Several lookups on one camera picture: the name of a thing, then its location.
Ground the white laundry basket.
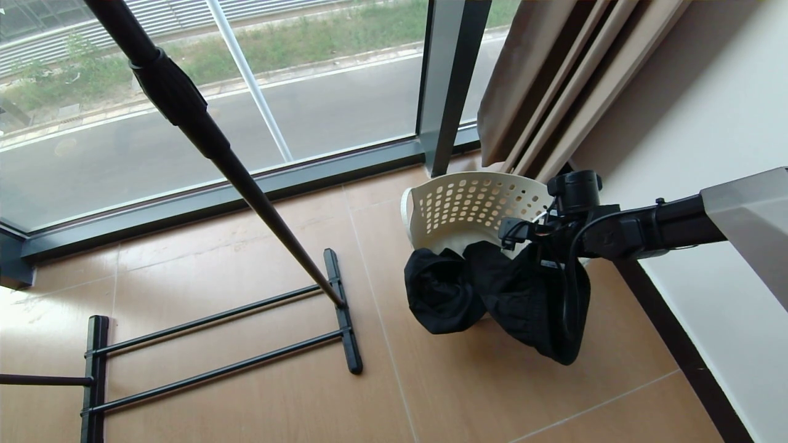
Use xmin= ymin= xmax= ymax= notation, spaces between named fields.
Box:
xmin=400 ymin=171 xmax=592 ymax=266

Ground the heap of black clothes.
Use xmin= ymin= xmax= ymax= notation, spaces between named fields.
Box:
xmin=404 ymin=241 xmax=592 ymax=366

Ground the black clothes rack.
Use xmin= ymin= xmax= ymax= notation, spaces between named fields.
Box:
xmin=0 ymin=0 xmax=364 ymax=443

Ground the window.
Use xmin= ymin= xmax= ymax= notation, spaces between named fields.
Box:
xmin=0 ymin=0 xmax=521 ymax=290

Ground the beige curtain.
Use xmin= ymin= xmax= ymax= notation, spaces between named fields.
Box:
xmin=477 ymin=0 xmax=690 ymax=184

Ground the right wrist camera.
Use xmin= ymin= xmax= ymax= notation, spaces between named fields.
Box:
xmin=497 ymin=215 xmax=542 ymax=250

